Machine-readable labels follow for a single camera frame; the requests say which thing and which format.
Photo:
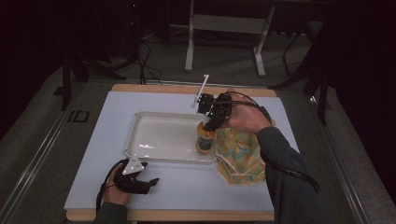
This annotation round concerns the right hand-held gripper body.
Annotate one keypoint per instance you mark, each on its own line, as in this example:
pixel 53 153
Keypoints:
pixel 221 107

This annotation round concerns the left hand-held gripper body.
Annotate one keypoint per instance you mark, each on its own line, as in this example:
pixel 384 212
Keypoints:
pixel 130 177

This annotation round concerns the yellow-capped bottle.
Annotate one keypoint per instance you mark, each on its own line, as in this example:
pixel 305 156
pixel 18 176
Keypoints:
pixel 205 141

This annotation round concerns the teal yellow fruit-print bag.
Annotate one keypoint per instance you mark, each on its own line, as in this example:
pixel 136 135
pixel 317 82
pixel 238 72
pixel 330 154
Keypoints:
pixel 241 158

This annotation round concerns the white plastic tray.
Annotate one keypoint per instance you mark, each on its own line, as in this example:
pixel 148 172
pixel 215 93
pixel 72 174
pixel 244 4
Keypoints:
pixel 165 137

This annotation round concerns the person's left hand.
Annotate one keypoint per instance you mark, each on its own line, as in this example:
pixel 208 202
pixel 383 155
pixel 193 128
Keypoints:
pixel 115 191

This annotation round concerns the person's right hand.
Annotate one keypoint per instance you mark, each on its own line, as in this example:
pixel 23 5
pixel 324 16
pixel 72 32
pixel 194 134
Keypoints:
pixel 246 116

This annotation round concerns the black metal stand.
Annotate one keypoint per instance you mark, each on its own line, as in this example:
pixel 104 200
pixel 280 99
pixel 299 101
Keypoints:
pixel 77 74
pixel 314 77

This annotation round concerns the white metal desk frame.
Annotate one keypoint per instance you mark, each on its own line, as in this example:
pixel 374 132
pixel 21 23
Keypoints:
pixel 224 25

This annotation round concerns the metal floor rail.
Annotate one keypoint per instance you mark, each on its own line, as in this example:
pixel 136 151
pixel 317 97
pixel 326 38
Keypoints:
pixel 339 155
pixel 37 155

